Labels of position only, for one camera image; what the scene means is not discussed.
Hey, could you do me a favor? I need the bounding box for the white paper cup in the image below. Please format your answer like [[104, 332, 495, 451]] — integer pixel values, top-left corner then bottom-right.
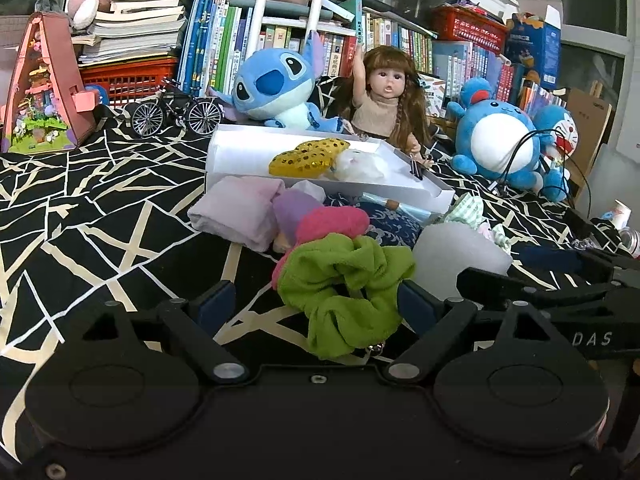
[[607, 199, 632, 233]]

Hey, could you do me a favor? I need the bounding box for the white fluffy toy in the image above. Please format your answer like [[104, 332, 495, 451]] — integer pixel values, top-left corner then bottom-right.
[[330, 150, 386, 183]]

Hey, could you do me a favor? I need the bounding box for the dark blue patterned cloth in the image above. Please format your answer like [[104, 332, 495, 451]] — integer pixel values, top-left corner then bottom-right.
[[325, 195, 426, 251]]

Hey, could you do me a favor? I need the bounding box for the red plastic basket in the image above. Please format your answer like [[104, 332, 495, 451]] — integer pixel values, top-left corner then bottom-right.
[[80, 57, 181, 106], [431, 4, 508, 53]]

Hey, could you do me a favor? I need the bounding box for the pink scrunchie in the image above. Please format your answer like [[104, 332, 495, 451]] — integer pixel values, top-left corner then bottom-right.
[[272, 206, 371, 291]]

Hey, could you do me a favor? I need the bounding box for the blue cardboard box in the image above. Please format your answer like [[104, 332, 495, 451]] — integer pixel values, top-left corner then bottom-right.
[[504, 5, 563, 91]]

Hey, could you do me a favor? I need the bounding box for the blue alien plush toy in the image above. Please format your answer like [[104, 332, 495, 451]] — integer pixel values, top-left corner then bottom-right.
[[207, 30, 351, 133]]

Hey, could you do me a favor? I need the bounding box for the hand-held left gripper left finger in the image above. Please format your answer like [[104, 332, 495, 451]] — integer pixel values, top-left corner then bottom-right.
[[80, 281, 249, 383]]

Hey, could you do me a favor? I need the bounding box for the miniature black bicycle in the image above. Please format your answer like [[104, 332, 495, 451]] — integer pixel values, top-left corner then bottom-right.
[[131, 77, 223, 138]]

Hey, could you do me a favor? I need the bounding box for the black cable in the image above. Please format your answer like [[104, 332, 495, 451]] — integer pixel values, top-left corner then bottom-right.
[[487, 127, 593, 211]]

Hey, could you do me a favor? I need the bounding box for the yellow sequin scrunchie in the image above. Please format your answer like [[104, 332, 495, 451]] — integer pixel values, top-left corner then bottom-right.
[[269, 138, 351, 178]]

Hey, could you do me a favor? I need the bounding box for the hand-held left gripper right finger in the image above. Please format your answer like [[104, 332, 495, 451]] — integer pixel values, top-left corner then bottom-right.
[[384, 280, 563, 383]]

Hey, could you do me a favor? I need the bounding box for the lavender cloth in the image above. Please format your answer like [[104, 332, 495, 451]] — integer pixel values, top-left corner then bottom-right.
[[187, 176, 286, 253]]

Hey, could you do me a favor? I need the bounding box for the white cloth hair tie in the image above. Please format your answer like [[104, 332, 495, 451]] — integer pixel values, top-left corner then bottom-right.
[[412, 222, 515, 301]]

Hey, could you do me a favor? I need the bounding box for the white pole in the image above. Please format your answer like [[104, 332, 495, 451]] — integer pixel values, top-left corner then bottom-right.
[[299, 0, 332, 53], [245, 0, 277, 58]]

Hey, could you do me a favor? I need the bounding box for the light blue hair tie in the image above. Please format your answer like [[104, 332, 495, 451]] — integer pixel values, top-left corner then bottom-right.
[[362, 191, 443, 223]]

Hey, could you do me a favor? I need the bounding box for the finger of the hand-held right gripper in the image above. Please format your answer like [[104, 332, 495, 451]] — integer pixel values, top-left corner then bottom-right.
[[512, 245, 640, 286], [456, 267, 640, 318]]

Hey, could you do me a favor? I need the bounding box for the brown cardboard sheet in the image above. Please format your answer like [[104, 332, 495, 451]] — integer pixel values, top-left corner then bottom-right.
[[565, 87, 613, 196]]

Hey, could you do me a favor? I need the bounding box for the row of upright books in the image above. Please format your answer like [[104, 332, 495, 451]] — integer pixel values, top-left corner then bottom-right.
[[177, 0, 568, 111]]

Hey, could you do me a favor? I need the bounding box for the round blue mouse plush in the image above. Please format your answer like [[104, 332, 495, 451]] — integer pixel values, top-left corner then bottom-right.
[[446, 76, 551, 191]]

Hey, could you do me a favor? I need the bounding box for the brown-haired doll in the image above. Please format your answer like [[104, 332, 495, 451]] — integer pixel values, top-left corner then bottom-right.
[[340, 44, 441, 168]]

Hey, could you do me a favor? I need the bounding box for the stack of paperback books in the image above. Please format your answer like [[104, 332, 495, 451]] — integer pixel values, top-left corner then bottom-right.
[[72, 0, 188, 66]]

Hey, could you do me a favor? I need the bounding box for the white cardboard box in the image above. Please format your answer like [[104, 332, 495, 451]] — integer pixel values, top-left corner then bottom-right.
[[205, 124, 457, 216]]

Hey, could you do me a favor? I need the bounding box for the green striped scrunchie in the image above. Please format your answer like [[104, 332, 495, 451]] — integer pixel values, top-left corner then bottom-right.
[[440, 192, 486, 223]]

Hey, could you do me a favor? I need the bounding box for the pink miniature house model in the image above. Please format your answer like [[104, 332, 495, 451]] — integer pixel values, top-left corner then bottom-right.
[[0, 10, 98, 155]]

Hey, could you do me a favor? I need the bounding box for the black patterned bedsheet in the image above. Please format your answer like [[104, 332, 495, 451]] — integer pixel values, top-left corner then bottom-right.
[[0, 77, 640, 466]]

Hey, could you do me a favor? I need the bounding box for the blue cat plush toy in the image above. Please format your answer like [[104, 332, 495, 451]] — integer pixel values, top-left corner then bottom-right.
[[532, 104, 581, 203]]

